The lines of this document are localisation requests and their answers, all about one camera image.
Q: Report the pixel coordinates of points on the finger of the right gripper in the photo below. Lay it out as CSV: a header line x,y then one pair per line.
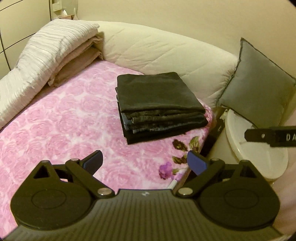
x,y
264,135

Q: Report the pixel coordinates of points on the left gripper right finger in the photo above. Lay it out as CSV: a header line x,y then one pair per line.
x,y
205,170

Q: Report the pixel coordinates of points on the pink rose bedspread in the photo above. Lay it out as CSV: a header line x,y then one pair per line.
x,y
77,118

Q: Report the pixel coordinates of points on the folded dark blue jeans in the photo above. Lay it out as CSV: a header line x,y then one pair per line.
x,y
151,134

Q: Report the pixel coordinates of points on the cream padded headboard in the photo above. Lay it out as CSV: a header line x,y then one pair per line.
x,y
203,67

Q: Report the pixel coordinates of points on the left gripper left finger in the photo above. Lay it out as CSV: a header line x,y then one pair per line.
x,y
83,170

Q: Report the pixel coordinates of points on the white rolled quilt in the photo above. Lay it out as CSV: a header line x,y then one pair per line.
x,y
41,56

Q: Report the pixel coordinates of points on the beige pillow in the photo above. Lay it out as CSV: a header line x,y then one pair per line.
x,y
77,60

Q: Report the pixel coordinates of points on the white round bedside table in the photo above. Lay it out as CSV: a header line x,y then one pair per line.
x,y
231,147

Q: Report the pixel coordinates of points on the white wardrobe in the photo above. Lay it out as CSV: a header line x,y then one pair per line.
x,y
19,21

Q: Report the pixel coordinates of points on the dark grey jeans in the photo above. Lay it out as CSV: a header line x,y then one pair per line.
x,y
165,91

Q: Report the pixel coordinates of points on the grey square cushion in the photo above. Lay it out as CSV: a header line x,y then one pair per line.
x,y
258,90

